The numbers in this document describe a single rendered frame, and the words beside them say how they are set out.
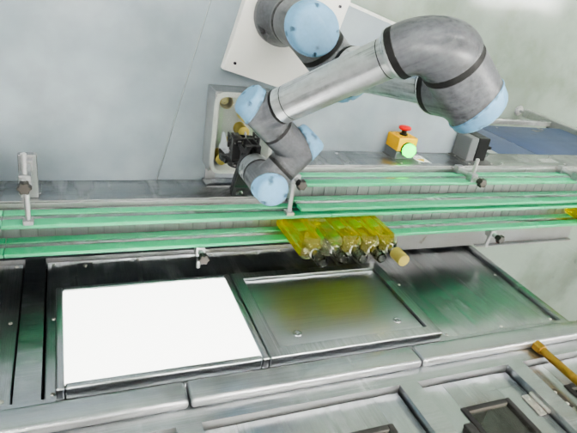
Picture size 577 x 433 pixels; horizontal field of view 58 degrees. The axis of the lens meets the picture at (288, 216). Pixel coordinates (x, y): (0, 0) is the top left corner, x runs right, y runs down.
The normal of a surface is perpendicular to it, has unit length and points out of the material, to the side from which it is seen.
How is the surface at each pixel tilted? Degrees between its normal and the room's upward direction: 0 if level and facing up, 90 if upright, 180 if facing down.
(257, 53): 0
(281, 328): 90
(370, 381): 90
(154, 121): 0
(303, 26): 7
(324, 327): 90
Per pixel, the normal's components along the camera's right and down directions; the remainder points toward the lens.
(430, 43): -0.25, 0.17
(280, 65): 0.36, 0.46
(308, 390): 0.15, -0.89
